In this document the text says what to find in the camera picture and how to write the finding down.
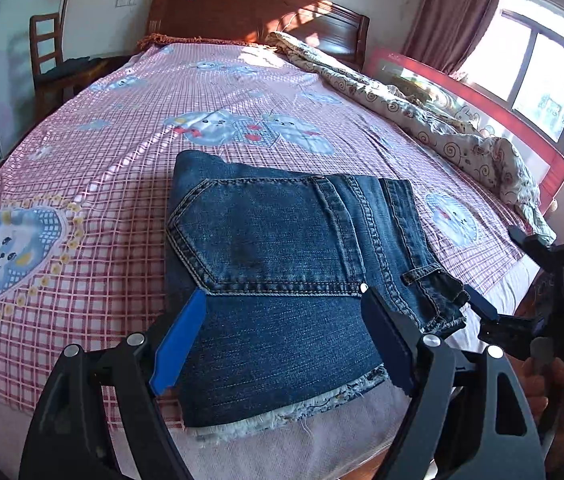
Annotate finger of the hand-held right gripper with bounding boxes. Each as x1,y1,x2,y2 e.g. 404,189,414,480
508,226,558,269
462,285,538,361

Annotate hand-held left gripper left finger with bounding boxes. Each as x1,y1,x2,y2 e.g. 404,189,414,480
18,289,207,480

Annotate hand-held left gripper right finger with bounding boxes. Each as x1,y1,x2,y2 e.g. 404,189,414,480
361,287,547,480

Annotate blue denim pants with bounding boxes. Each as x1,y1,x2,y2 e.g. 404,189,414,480
164,150,471,443

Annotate bed mattress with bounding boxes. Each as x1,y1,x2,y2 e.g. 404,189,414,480
107,252,542,480

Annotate swirl patterned quilt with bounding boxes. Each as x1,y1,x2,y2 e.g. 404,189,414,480
264,30,557,246

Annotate window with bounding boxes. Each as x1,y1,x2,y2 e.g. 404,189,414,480
454,0,564,181

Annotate pink checked bed sheet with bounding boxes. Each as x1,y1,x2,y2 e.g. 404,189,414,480
0,35,557,416

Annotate maroon curtain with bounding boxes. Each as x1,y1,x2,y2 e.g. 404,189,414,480
402,0,507,73

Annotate floral wardrobe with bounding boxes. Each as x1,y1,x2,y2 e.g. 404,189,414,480
0,0,78,201

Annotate wooden chair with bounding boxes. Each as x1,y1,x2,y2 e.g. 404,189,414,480
29,12,128,121

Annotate wooden headboard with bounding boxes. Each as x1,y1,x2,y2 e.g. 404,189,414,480
144,0,370,71

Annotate red bed guard rail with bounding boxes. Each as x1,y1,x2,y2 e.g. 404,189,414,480
364,47,564,211

